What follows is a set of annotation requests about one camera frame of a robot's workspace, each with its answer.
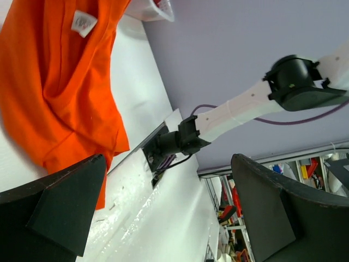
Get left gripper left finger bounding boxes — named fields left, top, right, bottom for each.
left=1, top=154, right=106, bottom=261

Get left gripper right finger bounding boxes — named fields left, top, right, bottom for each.
left=230, top=153, right=349, bottom=262

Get orange t-shirt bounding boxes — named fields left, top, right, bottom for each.
left=0, top=0, right=132, bottom=211

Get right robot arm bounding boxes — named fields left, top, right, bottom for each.
left=155, top=43, right=348, bottom=156

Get white plastic laundry basket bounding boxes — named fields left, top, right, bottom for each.
left=125, top=0, right=175, bottom=22

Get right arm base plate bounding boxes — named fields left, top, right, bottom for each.
left=141, top=122, right=200, bottom=189

